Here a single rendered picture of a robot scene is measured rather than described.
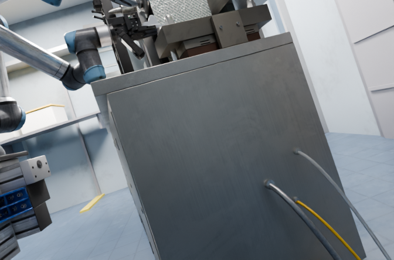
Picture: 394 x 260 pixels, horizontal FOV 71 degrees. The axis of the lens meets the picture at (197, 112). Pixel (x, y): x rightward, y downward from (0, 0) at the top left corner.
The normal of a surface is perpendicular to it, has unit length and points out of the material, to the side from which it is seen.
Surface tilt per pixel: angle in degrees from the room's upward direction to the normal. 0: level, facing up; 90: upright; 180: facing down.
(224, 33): 90
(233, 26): 90
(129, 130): 90
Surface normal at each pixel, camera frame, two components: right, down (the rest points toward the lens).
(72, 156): 0.06, -0.04
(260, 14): 0.29, -0.11
